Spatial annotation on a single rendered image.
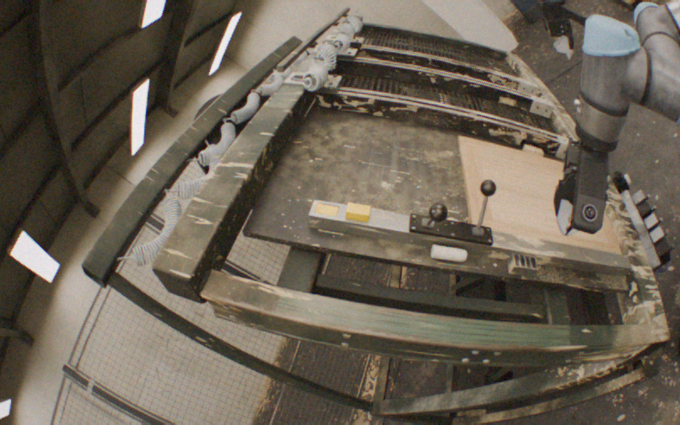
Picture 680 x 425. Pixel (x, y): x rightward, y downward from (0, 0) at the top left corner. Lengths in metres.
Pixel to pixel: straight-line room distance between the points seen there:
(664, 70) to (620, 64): 0.07
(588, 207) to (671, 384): 1.54
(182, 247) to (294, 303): 0.24
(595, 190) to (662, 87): 0.17
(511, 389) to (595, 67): 1.05
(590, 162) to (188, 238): 0.68
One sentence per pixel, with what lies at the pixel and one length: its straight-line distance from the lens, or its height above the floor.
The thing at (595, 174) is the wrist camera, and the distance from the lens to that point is 0.45.
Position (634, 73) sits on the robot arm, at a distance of 0.40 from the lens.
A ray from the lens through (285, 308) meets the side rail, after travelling 0.56.
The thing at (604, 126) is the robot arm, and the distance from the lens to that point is 0.42.
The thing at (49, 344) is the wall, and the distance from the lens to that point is 5.44.
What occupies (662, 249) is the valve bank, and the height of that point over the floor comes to 0.76.
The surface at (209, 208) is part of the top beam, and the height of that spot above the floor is 1.89.
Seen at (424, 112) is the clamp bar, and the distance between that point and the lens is 1.12.
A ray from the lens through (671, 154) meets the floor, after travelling 2.43.
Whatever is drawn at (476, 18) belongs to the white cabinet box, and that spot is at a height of 0.69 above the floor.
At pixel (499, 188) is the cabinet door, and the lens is 0.94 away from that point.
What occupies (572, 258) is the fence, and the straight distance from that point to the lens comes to 0.86.
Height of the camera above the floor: 1.86
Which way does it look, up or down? 18 degrees down
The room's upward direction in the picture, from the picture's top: 57 degrees counter-clockwise
